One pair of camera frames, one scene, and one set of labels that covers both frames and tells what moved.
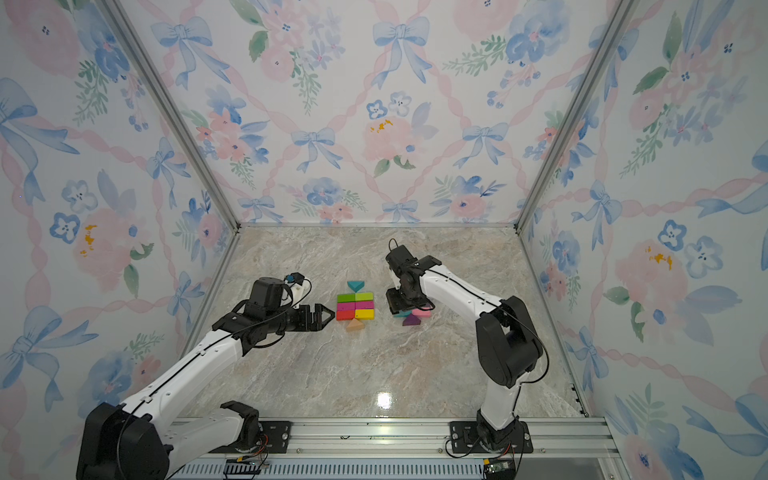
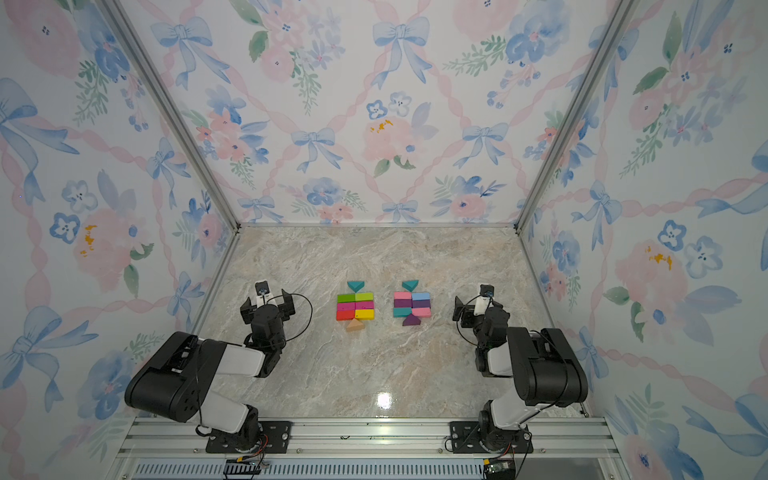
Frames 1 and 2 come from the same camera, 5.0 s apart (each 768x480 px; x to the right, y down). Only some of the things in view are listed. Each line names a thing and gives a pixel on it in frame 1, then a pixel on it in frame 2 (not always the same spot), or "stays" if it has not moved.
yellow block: x=364 y=314 stays
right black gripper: x=395 y=306 to x=469 y=314
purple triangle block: x=411 y=320 stays
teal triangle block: x=356 y=285 stays
